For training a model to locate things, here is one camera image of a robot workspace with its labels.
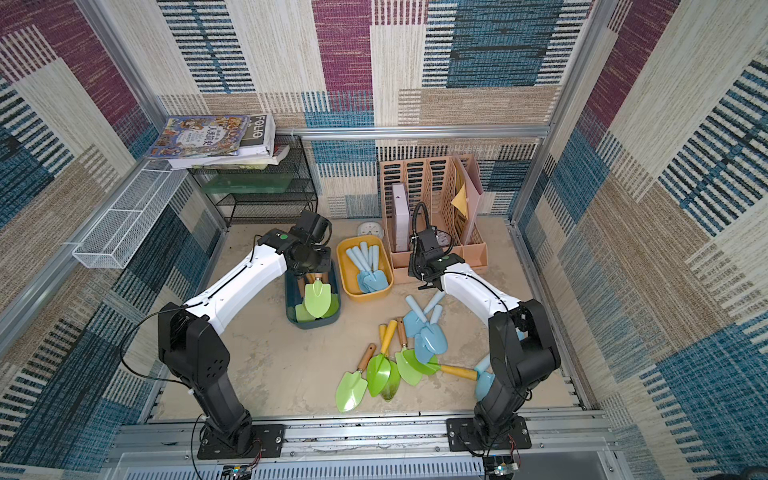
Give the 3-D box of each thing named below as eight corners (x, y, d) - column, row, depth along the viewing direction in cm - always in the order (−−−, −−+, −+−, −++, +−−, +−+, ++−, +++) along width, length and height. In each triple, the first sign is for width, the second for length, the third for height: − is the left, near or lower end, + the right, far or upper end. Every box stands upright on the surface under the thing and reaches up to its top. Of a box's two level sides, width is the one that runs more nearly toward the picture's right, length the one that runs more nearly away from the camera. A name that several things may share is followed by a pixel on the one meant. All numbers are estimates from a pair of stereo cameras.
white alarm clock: (356, 238, 117) (356, 233, 115) (357, 225, 121) (357, 220, 119) (383, 238, 117) (383, 233, 114) (383, 225, 121) (383, 220, 119)
